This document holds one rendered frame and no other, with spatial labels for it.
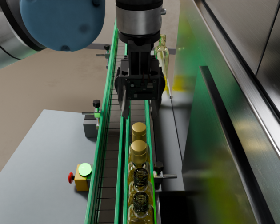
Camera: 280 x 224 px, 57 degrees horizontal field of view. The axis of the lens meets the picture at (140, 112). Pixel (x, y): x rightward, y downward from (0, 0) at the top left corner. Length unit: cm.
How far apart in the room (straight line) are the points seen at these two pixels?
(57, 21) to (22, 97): 267
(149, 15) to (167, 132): 66
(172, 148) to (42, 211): 50
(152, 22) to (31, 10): 22
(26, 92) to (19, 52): 268
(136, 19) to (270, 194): 29
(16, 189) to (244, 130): 90
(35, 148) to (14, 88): 192
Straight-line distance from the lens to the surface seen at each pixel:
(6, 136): 250
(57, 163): 112
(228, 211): 40
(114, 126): 103
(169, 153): 94
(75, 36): 26
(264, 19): 36
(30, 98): 286
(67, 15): 25
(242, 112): 35
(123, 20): 42
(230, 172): 38
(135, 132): 60
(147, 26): 42
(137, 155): 57
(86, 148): 114
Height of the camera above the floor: 158
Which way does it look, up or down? 40 degrees down
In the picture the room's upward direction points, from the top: straight up
